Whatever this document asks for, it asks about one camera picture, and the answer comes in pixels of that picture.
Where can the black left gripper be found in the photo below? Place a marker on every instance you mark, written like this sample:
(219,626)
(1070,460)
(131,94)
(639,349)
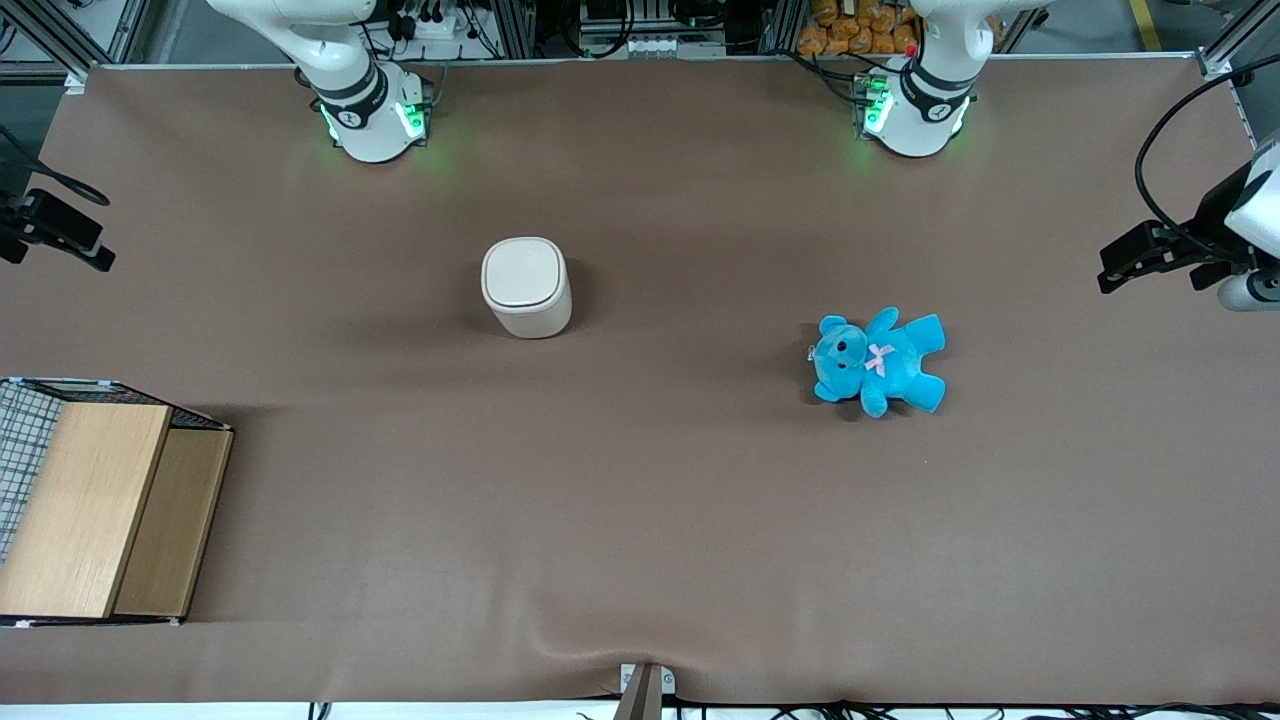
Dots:
(1207,220)

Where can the beige lidded trash can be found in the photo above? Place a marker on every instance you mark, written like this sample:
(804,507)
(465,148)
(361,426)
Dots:
(525,300)

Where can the blue teddy bear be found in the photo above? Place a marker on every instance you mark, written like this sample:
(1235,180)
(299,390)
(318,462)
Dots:
(895,360)

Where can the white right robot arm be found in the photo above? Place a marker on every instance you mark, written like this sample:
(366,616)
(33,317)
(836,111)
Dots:
(360,110)

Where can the white connector strip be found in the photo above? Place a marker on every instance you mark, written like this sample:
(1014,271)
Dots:
(670,46)

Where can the aluminium frame profile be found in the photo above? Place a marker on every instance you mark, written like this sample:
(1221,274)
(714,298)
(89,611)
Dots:
(60,30)
(1235,40)

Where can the orange plush toys pile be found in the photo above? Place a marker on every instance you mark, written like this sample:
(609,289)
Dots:
(850,35)

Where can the brown table mat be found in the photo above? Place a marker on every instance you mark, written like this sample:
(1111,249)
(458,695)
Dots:
(640,500)

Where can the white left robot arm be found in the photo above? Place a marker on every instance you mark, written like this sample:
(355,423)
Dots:
(915,110)

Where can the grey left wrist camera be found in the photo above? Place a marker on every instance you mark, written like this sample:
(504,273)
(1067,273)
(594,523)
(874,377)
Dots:
(1250,292)

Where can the white power strip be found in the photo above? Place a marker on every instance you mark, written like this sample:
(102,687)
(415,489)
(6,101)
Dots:
(440,28)

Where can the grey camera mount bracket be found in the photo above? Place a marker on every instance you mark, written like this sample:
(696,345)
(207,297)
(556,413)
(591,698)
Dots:
(645,695)

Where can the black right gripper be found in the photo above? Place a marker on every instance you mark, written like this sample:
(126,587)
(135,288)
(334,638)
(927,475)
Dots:
(22,226)

